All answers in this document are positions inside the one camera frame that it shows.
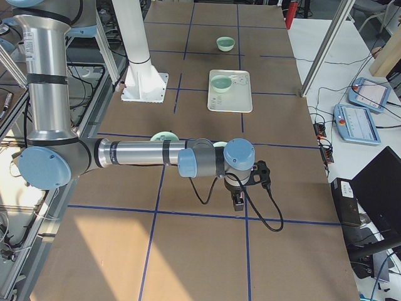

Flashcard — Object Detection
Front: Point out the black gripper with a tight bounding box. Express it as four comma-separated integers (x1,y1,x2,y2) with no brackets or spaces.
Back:
224,174,244,211

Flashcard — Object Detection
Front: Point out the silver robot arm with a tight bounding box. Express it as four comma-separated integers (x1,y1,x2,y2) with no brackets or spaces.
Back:
11,1,255,211

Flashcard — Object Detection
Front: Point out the green bowl with ice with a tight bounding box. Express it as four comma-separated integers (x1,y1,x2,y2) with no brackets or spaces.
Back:
150,131,179,142

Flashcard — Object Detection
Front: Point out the cream bear tray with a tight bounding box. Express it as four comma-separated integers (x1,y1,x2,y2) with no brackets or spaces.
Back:
207,70,253,113

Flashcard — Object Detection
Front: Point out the green bowl on tray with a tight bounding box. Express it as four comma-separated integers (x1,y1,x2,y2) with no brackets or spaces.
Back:
210,75,232,93

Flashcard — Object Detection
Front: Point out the black laptop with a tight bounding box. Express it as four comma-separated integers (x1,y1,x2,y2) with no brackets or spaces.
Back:
330,146,400,261

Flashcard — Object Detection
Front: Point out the near blue teach pendant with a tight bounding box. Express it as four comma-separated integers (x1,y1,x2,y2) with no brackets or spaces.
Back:
333,104,381,145

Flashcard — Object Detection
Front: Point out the blue teach pendant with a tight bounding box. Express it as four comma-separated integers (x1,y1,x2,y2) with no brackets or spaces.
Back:
348,77,390,114
333,104,381,145

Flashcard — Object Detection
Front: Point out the far blue teach pendant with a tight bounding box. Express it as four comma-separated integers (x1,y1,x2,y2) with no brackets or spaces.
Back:
348,77,390,114

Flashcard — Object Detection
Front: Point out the red cylinder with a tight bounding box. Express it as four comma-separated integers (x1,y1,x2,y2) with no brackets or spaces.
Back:
285,0,298,30

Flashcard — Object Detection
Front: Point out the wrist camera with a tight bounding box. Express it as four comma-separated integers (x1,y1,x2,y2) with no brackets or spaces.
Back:
247,161,271,190

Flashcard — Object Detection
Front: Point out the white pedestal column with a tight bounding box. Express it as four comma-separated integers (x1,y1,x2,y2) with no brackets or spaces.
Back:
112,0,169,103

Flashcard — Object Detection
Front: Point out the aluminium frame post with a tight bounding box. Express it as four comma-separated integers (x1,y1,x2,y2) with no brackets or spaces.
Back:
300,0,355,97

